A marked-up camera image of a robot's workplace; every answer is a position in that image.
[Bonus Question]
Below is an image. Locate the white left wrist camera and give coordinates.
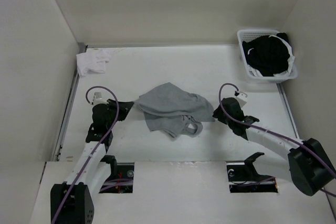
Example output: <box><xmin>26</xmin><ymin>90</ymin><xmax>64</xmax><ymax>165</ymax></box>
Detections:
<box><xmin>92</xmin><ymin>92</ymin><xmax>107</xmax><ymax>106</ymax></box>

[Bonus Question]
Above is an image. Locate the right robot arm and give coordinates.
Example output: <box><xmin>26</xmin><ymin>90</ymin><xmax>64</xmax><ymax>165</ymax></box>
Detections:
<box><xmin>213</xmin><ymin>98</ymin><xmax>335</xmax><ymax>196</ymax></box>

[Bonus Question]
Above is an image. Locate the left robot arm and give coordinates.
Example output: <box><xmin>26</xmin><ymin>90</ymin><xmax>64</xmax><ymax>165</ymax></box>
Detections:
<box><xmin>50</xmin><ymin>99</ymin><xmax>134</xmax><ymax>223</ymax></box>

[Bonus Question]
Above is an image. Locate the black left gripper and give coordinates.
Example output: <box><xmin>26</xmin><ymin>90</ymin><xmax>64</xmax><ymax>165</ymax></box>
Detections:
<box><xmin>106</xmin><ymin>99</ymin><xmax>133</xmax><ymax>130</ymax></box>

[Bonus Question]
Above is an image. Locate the grey tank top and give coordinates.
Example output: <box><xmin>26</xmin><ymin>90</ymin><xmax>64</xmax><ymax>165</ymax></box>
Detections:
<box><xmin>135</xmin><ymin>82</ymin><xmax>215</xmax><ymax>138</ymax></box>

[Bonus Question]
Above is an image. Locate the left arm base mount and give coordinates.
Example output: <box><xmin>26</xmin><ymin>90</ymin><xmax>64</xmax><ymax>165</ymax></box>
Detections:
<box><xmin>100</xmin><ymin>155</ymin><xmax>135</xmax><ymax>194</ymax></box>

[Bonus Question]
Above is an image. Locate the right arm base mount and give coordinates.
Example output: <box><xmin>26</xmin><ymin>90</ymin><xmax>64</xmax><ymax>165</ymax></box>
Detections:
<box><xmin>226</xmin><ymin>152</ymin><xmax>278</xmax><ymax>193</ymax></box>

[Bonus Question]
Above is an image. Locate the white plastic basket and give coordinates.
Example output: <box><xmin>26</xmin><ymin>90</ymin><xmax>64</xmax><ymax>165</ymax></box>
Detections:
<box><xmin>237</xmin><ymin>29</ymin><xmax>298</xmax><ymax>84</ymax></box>

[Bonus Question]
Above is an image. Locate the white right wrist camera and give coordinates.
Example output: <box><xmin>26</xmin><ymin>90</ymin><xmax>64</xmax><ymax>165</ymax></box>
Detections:
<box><xmin>234</xmin><ymin>91</ymin><xmax>248</xmax><ymax>108</ymax></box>

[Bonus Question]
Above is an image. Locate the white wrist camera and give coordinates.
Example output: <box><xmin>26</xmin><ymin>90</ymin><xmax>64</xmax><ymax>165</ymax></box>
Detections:
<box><xmin>234</xmin><ymin>91</ymin><xmax>248</xmax><ymax>108</ymax></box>
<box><xmin>92</xmin><ymin>92</ymin><xmax>107</xmax><ymax>106</ymax></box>

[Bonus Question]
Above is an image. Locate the white folded tank top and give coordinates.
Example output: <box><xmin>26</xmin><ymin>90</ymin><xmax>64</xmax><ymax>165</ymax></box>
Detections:
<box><xmin>76</xmin><ymin>49</ymin><xmax>111</xmax><ymax>77</ymax></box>

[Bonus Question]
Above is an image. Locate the white garment in basket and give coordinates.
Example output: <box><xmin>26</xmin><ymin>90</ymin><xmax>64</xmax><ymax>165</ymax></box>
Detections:
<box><xmin>248</xmin><ymin>34</ymin><xmax>296</xmax><ymax>78</ymax></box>

